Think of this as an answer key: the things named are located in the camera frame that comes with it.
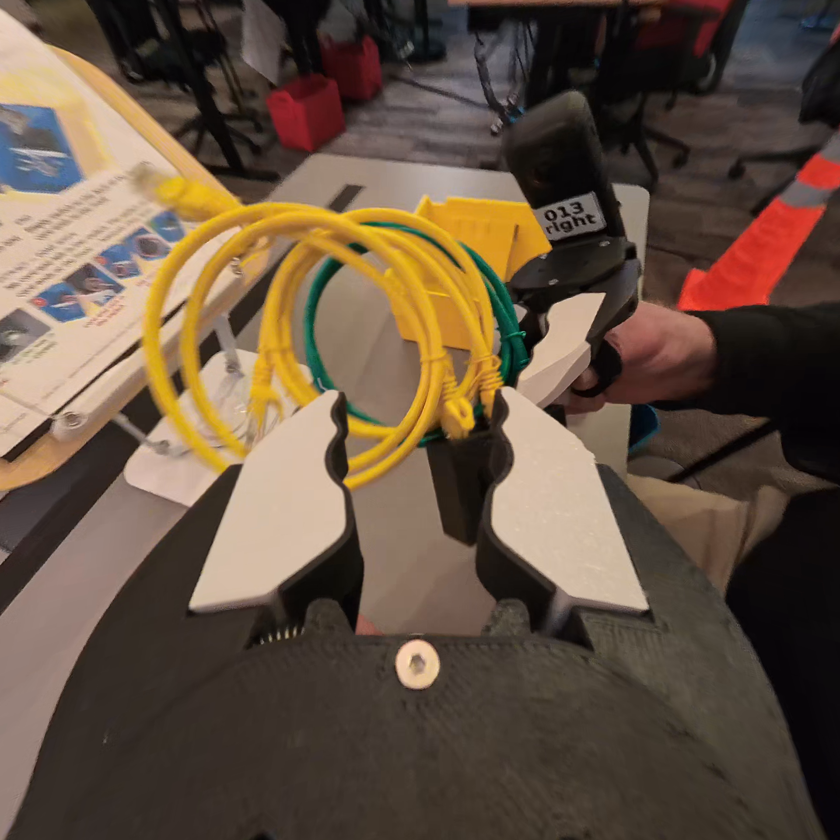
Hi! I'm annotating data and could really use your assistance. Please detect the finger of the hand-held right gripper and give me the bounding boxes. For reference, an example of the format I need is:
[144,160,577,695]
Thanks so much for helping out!
[515,292,608,411]

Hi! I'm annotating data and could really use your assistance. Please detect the person's right hand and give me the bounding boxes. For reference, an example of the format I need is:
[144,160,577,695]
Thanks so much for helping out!
[566,302,718,416]

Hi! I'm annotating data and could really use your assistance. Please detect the person's black jacket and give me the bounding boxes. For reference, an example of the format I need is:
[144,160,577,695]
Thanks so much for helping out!
[725,489,840,840]

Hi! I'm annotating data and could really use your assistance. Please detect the hanging black cables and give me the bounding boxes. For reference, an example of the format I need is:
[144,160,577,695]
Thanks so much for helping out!
[472,33,527,137]

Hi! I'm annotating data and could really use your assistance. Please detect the orange traffic cone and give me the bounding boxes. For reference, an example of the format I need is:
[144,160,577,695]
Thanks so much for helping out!
[678,131,840,312]

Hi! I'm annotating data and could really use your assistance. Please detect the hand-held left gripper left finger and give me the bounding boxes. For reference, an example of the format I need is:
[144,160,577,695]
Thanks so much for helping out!
[189,390,365,618]

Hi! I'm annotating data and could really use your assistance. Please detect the black network switch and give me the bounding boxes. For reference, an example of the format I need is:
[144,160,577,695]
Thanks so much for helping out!
[427,427,509,547]

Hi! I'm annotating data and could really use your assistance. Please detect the blue plastic object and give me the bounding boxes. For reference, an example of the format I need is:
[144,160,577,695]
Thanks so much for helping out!
[629,403,661,455]

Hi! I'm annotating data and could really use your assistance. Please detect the red storage bin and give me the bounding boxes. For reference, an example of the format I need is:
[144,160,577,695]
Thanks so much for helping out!
[319,36,383,101]
[266,73,347,153]

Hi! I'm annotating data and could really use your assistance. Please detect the person's right forearm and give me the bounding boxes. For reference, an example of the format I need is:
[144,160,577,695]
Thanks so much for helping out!
[692,302,840,483]

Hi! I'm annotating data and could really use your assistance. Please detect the green ethernet cable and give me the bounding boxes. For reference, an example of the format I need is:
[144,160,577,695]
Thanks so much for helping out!
[305,222,530,448]

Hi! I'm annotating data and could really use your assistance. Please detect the black office chair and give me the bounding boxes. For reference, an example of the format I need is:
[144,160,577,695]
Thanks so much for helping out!
[728,39,840,221]

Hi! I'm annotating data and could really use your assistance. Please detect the red office chair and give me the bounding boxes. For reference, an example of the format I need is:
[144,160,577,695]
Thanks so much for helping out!
[623,0,750,193]

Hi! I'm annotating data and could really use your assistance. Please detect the instruction sheet on stand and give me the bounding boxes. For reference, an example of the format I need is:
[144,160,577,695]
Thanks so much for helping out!
[0,46,277,492]

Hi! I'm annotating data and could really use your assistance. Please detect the yellow plastic bin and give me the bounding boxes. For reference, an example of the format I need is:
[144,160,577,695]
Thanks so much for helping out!
[394,196,553,350]

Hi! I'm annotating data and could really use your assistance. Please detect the white document stand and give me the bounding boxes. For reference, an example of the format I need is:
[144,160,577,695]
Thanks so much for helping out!
[49,256,322,508]

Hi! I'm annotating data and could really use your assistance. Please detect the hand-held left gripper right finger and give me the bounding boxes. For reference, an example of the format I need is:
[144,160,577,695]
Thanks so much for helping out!
[474,386,652,636]

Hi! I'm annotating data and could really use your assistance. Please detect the white paper sheet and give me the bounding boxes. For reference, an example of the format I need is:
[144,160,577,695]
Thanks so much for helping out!
[241,0,291,86]

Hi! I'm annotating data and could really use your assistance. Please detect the person's leg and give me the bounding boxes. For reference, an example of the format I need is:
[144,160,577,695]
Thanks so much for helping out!
[623,472,791,595]

